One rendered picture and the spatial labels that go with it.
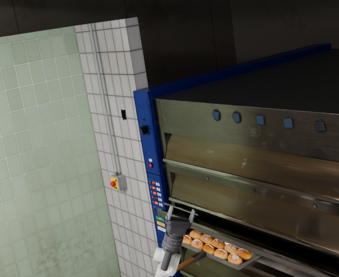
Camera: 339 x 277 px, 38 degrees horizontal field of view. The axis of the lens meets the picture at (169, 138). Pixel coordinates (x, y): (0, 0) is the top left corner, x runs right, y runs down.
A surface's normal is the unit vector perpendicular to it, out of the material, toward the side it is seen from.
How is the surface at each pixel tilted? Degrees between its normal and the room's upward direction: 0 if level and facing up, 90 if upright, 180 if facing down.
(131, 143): 90
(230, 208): 70
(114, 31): 90
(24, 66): 90
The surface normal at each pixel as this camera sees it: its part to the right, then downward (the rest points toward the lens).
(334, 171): -0.78, -0.07
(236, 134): -0.77, 0.26
